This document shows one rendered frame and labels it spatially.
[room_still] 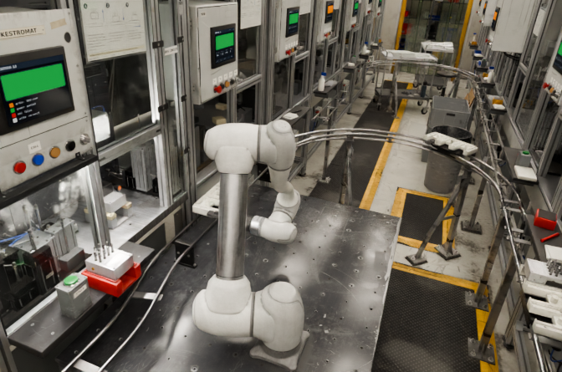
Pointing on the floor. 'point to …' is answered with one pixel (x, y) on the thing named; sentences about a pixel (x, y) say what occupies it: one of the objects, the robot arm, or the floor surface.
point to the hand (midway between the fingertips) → (214, 214)
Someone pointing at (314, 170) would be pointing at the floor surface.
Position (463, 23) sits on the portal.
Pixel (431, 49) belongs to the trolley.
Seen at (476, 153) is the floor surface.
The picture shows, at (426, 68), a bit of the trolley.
